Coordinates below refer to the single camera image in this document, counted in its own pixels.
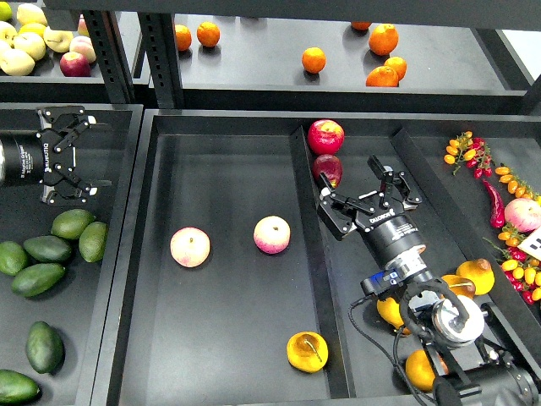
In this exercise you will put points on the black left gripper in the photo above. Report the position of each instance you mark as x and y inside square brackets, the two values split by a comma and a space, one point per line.
[49, 156]

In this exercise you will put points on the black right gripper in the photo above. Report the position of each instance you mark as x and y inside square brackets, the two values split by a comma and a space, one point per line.
[379, 217]

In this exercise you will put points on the dark green avocado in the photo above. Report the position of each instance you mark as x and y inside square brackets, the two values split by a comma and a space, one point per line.
[44, 348]

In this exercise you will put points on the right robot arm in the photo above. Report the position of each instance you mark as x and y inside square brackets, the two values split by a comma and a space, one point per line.
[468, 368]

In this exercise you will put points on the green avocado top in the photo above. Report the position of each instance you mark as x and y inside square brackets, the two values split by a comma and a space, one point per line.
[71, 224]

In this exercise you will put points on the green avocado right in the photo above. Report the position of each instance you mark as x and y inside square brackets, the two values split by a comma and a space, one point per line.
[93, 241]

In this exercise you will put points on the green avocado middle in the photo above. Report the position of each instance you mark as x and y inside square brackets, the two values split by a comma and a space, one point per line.
[48, 249]

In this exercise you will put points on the green avocado far left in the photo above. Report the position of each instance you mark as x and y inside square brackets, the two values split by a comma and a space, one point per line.
[13, 258]

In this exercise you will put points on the green avocado lower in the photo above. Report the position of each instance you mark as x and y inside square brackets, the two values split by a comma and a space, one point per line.
[37, 279]

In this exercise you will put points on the yellow pear with stem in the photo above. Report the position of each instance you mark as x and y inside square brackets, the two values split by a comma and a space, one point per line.
[460, 285]

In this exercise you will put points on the dark red apple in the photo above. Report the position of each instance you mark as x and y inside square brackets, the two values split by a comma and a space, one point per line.
[330, 166]

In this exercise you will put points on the bright red apple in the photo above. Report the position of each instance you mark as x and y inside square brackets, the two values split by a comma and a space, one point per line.
[325, 136]

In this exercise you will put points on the red apple on shelf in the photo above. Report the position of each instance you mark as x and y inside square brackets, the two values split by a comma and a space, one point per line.
[75, 64]

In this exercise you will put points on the pink apple centre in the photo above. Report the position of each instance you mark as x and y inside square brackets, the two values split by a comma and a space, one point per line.
[272, 234]

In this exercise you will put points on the pale yellow apple front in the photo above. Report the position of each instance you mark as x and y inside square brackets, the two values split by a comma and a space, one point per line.
[15, 62]

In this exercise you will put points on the pale yellow apple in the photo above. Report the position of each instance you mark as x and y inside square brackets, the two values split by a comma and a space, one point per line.
[31, 43]
[15, 62]
[7, 35]
[28, 13]

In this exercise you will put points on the orange lower right front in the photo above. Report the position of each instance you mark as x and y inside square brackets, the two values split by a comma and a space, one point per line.
[382, 76]

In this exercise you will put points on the pale peach on shelf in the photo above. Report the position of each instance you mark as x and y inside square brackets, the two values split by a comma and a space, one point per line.
[84, 46]

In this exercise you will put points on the pale yellow apple stem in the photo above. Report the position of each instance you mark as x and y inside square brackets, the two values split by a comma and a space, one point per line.
[58, 40]

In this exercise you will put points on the pale yellow apple middle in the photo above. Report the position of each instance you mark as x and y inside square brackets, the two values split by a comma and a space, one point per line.
[31, 43]

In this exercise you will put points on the cherry tomato bunch upper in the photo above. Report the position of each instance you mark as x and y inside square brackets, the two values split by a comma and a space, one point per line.
[467, 150]

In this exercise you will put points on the pink peach behind upright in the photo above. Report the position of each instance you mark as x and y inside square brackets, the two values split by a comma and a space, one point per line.
[82, 27]

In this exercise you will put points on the orange lower right back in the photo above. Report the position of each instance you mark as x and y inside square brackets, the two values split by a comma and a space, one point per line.
[398, 64]

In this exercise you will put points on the yellow lemon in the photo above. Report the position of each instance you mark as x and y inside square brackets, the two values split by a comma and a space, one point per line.
[33, 27]

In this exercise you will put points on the pale yellow apple left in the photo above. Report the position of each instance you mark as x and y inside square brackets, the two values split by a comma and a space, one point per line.
[7, 35]

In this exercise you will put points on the black shelf upright left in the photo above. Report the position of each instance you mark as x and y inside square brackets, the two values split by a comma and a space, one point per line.
[110, 55]

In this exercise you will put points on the black shelf upright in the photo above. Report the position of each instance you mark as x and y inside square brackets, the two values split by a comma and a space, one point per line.
[159, 40]
[110, 55]

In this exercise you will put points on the pale yellow apple top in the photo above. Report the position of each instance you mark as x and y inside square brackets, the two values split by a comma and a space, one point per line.
[28, 13]

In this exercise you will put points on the red chili pepper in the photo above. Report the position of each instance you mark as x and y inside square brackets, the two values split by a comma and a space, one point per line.
[497, 216]

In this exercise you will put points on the green lime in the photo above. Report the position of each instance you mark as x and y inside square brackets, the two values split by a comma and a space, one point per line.
[6, 13]

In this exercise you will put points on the black upper shelf tray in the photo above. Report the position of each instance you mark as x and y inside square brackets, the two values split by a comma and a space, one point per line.
[257, 66]

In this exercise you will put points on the black shelf upright right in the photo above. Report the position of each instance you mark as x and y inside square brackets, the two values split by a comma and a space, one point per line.
[159, 40]

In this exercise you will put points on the black left bin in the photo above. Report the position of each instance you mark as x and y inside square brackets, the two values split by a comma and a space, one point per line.
[76, 307]

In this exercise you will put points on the black bin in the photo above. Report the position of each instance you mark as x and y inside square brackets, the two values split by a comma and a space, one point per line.
[76, 307]
[216, 334]

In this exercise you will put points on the orange tomato bunch middle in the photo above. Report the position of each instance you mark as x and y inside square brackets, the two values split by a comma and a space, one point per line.
[515, 185]

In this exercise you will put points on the black centre bin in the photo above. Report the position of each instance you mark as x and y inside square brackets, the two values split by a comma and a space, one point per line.
[216, 334]

